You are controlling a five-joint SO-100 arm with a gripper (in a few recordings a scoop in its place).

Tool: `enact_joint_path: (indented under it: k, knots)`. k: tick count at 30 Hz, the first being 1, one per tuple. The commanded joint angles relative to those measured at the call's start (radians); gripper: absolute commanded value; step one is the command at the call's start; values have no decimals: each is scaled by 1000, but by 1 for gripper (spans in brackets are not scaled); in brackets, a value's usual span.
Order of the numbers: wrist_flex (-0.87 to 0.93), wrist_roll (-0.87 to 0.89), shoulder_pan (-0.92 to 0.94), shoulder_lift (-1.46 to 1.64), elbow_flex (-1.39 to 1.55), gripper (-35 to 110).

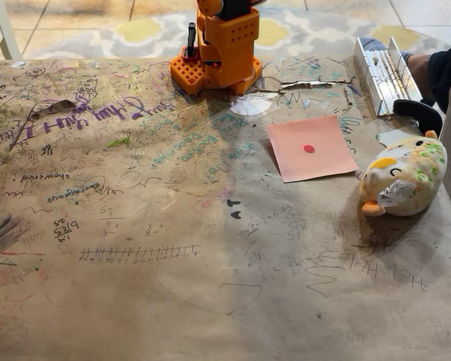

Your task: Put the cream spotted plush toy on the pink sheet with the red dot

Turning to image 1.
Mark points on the white orange plush toy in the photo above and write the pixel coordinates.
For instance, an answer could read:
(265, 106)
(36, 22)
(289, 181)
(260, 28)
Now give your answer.
(409, 176)

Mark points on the white paper scrap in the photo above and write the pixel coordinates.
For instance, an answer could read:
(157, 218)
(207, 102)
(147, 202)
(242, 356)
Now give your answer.
(389, 137)

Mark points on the grey yellow patterned rug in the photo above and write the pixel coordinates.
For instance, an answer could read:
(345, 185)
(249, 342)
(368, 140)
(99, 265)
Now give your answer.
(143, 32)

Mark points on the pink sticky note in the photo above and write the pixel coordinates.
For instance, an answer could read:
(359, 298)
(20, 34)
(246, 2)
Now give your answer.
(312, 150)

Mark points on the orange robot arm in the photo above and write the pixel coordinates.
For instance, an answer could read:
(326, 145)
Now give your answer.
(229, 45)

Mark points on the black clamp on arm base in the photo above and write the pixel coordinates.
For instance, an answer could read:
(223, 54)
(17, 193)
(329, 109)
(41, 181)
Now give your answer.
(191, 37)

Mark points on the seated person's leg, dark trousers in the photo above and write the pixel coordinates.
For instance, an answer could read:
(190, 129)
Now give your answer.
(447, 71)

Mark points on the scribbled brown paper table cover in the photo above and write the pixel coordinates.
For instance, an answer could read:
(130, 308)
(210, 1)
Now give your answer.
(97, 293)

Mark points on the white chair leg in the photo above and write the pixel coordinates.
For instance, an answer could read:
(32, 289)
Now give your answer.
(3, 30)

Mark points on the small red oval object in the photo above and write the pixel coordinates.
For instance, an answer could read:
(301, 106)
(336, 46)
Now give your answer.
(309, 148)

